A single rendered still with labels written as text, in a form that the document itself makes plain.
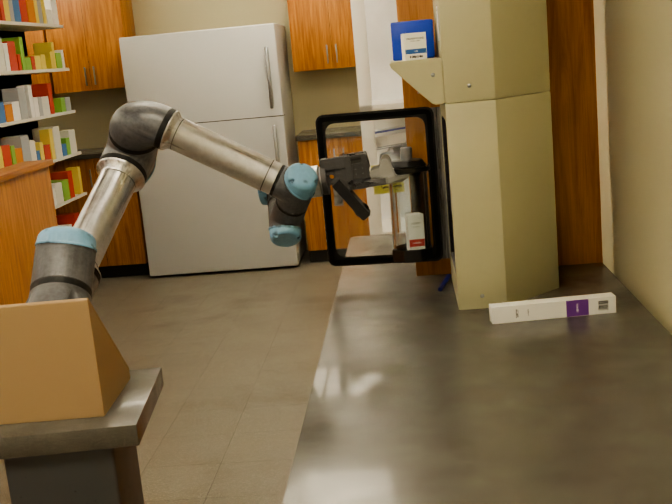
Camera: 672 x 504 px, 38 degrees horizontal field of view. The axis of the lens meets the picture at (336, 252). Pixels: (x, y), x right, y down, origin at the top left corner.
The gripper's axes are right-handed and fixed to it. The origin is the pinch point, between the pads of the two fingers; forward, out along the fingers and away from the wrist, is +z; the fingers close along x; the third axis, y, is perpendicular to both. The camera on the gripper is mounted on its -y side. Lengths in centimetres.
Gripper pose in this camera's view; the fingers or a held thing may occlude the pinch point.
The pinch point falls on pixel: (406, 176)
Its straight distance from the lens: 231.2
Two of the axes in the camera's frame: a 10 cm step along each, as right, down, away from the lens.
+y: -1.6, -9.7, -1.9
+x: 0.6, -2.0, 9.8
